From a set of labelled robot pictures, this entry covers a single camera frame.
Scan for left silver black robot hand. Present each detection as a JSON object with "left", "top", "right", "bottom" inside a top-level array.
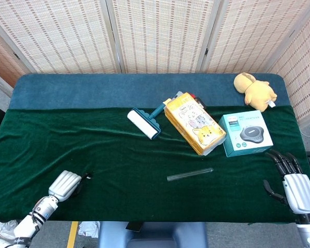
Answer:
[{"left": 48, "top": 169, "right": 94, "bottom": 203}]

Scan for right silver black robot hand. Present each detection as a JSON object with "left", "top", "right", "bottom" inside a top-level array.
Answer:
[{"left": 262, "top": 149, "right": 310, "bottom": 215}]

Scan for glass test tube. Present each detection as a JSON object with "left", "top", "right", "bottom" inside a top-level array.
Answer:
[{"left": 167, "top": 167, "right": 214, "bottom": 182}]

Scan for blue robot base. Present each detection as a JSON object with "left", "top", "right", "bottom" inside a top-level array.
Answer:
[{"left": 97, "top": 221, "right": 209, "bottom": 248}]

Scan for crumpled white paper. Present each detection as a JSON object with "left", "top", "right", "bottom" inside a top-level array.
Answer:
[{"left": 78, "top": 221, "right": 101, "bottom": 238}]

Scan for dark green velvet cloth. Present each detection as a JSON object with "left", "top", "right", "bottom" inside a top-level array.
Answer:
[{"left": 0, "top": 105, "right": 310, "bottom": 224}]

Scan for white sneaker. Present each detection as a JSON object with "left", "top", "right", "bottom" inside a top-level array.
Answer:
[{"left": 0, "top": 220, "right": 19, "bottom": 240}]

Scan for teal speaker product box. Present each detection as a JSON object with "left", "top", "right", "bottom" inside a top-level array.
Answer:
[{"left": 219, "top": 110, "right": 274, "bottom": 158}]

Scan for teal white lint roller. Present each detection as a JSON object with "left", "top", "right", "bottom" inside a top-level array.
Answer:
[{"left": 127, "top": 98, "right": 173, "bottom": 141}]

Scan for blue table cover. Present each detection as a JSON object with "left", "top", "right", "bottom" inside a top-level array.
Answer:
[{"left": 9, "top": 73, "right": 293, "bottom": 111}]

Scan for yellow plush toy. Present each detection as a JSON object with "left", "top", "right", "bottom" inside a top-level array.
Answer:
[{"left": 234, "top": 72, "right": 278, "bottom": 113}]

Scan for woven folding screen panel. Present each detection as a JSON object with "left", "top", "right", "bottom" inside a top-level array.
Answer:
[
  {"left": 0, "top": 0, "right": 123, "bottom": 75},
  {"left": 0, "top": 24, "right": 33, "bottom": 90},
  {"left": 265, "top": 4, "right": 310, "bottom": 129},
  {"left": 200, "top": 0, "right": 310, "bottom": 74},
  {"left": 105, "top": 0, "right": 222, "bottom": 74}
]

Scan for yellow cat tissue pack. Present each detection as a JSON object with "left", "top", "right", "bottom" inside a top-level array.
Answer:
[{"left": 164, "top": 92, "right": 227, "bottom": 157}]

